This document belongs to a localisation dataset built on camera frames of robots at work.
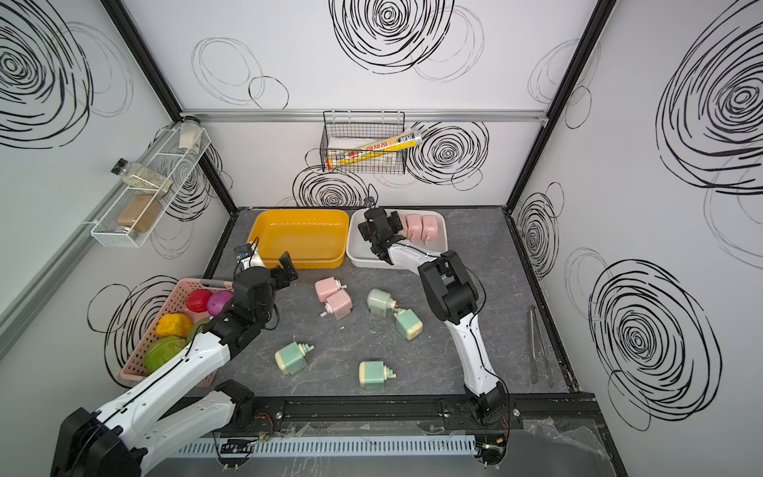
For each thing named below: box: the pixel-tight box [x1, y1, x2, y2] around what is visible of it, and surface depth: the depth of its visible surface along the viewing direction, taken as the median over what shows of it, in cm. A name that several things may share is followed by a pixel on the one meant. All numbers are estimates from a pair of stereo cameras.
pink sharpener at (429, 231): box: [421, 214, 439, 246], surface depth 107 cm
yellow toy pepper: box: [156, 313, 192, 338], surface depth 84 cm
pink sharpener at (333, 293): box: [313, 276, 353, 312], surface depth 91 cm
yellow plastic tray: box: [248, 208, 350, 270], surface depth 112 cm
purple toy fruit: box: [206, 290, 234, 317], surface depth 89 cm
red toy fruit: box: [185, 289, 212, 314], surface depth 91 cm
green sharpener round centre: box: [366, 288, 398, 318], surface depth 88 cm
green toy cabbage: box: [145, 335, 189, 374], surface depth 79 cm
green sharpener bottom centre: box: [358, 360, 397, 389], surface depth 75 cm
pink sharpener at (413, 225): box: [404, 213, 423, 242], surface depth 107 cm
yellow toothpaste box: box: [325, 131, 424, 170], surface depth 86 cm
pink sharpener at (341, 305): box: [319, 289, 353, 320], surface depth 88 cm
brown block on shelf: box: [117, 195, 162, 233], surface depth 69 cm
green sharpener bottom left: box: [274, 340, 315, 376], surface depth 79 cm
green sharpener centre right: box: [393, 308, 424, 341], surface depth 85 cm
